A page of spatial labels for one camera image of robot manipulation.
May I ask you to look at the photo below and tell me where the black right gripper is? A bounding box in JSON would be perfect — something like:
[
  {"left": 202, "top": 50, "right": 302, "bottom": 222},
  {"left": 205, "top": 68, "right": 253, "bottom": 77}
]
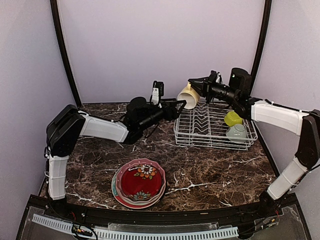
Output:
[{"left": 188, "top": 72, "right": 239, "bottom": 104}]

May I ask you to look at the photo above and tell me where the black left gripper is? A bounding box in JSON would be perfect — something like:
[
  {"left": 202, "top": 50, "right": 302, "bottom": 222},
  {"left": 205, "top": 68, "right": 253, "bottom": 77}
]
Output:
[{"left": 139, "top": 97, "right": 187, "bottom": 131}]

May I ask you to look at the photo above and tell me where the pale yellow mug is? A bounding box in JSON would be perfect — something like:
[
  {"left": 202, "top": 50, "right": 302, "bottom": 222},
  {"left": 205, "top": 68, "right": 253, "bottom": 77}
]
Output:
[{"left": 177, "top": 82, "right": 200, "bottom": 110}]

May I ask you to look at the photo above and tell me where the lime green cup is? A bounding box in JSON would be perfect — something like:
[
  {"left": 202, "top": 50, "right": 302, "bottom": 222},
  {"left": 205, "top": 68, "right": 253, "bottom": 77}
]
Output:
[{"left": 224, "top": 111, "right": 243, "bottom": 127}]

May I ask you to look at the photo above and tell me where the pale green glass cup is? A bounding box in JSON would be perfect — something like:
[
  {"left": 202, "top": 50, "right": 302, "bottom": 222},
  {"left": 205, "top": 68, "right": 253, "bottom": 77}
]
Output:
[{"left": 225, "top": 124, "right": 247, "bottom": 143}]

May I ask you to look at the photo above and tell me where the pink dotted bowl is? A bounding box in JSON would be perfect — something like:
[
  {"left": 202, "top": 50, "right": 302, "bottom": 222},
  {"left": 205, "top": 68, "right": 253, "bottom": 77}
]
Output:
[{"left": 116, "top": 158, "right": 167, "bottom": 198}]

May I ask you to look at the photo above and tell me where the striped rim cream plate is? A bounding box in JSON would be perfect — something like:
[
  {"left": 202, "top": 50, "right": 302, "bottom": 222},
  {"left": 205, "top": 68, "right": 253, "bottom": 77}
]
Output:
[{"left": 159, "top": 188, "right": 167, "bottom": 200}]

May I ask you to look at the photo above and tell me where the small red flower plate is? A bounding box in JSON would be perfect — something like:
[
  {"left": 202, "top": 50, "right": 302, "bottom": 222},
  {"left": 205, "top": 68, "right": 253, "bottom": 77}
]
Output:
[{"left": 120, "top": 163, "right": 163, "bottom": 202}]

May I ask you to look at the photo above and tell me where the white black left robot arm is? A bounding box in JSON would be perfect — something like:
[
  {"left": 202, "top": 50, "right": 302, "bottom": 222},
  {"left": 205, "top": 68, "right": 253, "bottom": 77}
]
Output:
[{"left": 44, "top": 97, "right": 187, "bottom": 218}]

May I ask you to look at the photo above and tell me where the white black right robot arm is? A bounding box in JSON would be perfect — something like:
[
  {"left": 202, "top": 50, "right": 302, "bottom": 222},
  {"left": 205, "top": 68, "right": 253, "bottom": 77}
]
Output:
[{"left": 188, "top": 67, "right": 320, "bottom": 217}]

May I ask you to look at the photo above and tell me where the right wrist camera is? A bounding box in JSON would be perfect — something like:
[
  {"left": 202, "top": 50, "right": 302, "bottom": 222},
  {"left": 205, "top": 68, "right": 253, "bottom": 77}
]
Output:
[{"left": 208, "top": 70, "right": 223, "bottom": 84}]

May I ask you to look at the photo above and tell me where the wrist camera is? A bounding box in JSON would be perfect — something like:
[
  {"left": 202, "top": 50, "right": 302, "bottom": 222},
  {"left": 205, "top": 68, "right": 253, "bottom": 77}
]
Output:
[
  {"left": 149, "top": 80, "right": 164, "bottom": 106},
  {"left": 208, "top": 70, "right": 223, "bottom": 84}
]

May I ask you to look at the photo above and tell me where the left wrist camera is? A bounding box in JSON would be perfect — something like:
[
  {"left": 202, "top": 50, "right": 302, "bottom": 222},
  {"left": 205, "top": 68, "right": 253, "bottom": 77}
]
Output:
[{"left": 149, "top": 80, "right": 164, "bottom": 106}]

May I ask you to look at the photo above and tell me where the white wire dish rack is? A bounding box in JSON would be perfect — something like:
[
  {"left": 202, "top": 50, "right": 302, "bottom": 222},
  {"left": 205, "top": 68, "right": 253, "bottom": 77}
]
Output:
[{"left": 173, "top": 101, "right": 258, "bottom": 151}]

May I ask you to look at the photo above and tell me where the right black frame post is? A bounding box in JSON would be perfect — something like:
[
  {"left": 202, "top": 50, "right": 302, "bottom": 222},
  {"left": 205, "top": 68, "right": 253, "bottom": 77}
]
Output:
[{"left": 249, "top": 0, "right": 273, "bottom": 76}]

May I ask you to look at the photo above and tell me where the white slotted cable duct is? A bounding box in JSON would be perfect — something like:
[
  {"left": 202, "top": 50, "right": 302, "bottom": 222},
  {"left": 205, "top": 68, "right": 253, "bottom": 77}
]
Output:
[{"left": 32, "top": 214, "right": 239, "bottom": 240}]

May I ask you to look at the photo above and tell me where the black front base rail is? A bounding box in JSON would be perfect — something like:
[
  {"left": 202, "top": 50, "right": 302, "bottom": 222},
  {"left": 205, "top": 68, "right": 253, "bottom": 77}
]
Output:
[{"left": 27, "top": 192, "right": 298, "bottom": 227}]

